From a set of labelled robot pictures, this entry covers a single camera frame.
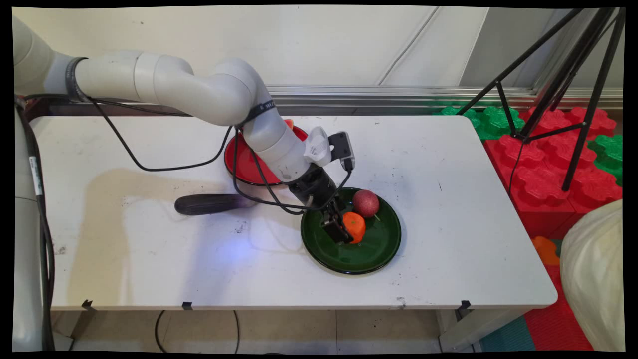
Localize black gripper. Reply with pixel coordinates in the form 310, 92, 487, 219
288, 165, 354, 245

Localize orange tangerine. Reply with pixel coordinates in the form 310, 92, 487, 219
341, 212, 367, 245

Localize dark red round fruit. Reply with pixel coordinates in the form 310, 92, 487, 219
352, 189, 380, 218

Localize dark green plate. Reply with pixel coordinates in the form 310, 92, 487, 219
300, 187, 402, 275

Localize red plate with black rim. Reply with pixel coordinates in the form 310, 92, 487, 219
224, 125, 311, 186

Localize long purple eggplant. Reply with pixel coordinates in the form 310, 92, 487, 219
174, 193, 257, 216

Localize white table leg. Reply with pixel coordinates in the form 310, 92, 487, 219
438, 308, 531, 353

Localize green foam block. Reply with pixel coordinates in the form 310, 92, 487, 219
587, 134, 624, 186
433, 105, 525, 140

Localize teal floor mat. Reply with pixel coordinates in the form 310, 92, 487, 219
478, 315, 537, 353

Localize orange foam piece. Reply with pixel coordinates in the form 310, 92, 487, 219
531, 236, 562, 267

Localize red floor mat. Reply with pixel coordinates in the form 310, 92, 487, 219
523, 264, 595, 353

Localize white plastic bag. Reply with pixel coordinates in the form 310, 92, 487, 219
560, 199, 626, 353

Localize black tripod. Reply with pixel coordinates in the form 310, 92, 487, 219
456, 7, 626, 192

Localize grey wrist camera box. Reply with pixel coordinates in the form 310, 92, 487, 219
328, 131, 356, 173

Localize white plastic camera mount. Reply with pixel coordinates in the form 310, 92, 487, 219
303, 126, 332, 168

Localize black arm strap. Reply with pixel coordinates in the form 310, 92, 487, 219
243, 99, 278, 126
65, 56, 90, 103

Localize aluminium wall rail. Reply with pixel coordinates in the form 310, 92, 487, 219
264, 85, 624, 111

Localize black camera cable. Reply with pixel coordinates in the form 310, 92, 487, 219
25, 94, 352, 216

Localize black cable with white label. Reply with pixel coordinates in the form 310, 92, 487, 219
15, 95, 56, 352

